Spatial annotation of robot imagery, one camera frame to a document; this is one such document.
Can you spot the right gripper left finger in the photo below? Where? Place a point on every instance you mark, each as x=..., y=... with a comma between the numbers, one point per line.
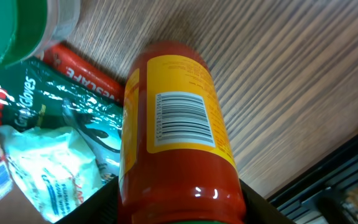
x=100, y=208

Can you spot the light green tissue packet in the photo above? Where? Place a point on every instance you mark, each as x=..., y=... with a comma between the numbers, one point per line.
x=54, y=168

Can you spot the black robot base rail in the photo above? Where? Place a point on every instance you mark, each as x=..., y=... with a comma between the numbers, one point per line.
x=327, y=190

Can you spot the green 3M gloves package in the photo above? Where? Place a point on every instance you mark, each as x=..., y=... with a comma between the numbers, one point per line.
x=34, y=95

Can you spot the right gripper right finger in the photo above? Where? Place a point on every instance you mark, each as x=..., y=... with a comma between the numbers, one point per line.
x=258, y=210

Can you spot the green lid white jar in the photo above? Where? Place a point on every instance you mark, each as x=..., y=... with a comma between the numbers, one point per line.
x=28, y=27

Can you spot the red stick sachet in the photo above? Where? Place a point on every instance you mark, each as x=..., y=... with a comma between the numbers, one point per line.
x=79, y=70

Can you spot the green cap sauce bottle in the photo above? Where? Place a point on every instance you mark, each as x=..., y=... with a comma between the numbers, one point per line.
x=176, y=161

